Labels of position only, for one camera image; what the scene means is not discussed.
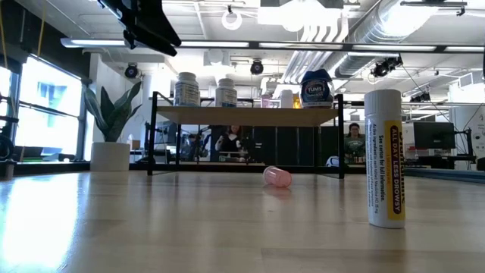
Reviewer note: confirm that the black aluminium table frame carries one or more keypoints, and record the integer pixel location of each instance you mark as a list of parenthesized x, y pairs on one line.
[(227, 167)]

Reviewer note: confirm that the snake plant in white pot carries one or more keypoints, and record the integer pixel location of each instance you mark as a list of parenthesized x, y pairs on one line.
[(110, 125)]

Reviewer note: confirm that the round black ceiling camera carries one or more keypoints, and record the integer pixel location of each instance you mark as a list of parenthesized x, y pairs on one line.
[(131, 71), (257, 67)]

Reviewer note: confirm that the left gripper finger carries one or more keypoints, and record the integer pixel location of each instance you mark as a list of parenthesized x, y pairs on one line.
[(151, 42), (153, 19)]

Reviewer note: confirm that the black overhead frame bar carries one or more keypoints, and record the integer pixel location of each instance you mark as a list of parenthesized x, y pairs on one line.
[(254, 44)]

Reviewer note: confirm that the slim white tube yellow label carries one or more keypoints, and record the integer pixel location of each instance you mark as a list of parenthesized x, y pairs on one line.
[(382, 170)]

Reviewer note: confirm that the large orange pill bottle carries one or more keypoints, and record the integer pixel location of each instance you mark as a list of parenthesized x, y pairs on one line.
[(297, 102)]

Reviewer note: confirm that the silver ventilation duct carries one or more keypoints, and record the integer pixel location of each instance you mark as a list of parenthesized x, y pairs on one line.
[(379, 22)]

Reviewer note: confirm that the salmon pink pill vial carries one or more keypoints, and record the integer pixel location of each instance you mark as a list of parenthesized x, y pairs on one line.
[(277, 177)]

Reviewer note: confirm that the blue Tums bottle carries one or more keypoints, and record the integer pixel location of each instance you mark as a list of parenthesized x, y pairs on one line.
[(316, 91)]

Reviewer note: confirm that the wooden shelf with black frame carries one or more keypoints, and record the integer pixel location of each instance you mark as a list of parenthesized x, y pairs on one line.
[(246, 115)]

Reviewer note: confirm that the black monitor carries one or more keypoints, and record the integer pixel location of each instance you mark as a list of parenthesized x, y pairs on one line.
[(433, 135)]

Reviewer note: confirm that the black ceiling spotlight cluster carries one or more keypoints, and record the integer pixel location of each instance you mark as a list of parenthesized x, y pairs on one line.
[(386, 66)]

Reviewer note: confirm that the white bottle light-blue label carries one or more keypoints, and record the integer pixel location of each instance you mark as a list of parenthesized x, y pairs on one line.
[(226, 95)]

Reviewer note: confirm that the white pendant lamp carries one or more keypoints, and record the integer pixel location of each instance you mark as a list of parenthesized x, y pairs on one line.
[(223, 19)]

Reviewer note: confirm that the white melatonin bottle teal bands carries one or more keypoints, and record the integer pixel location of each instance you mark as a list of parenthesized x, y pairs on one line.
[(186, 91)]

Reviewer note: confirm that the person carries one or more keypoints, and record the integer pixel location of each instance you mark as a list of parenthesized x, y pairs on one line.
[(354, 139), (229, 141)]

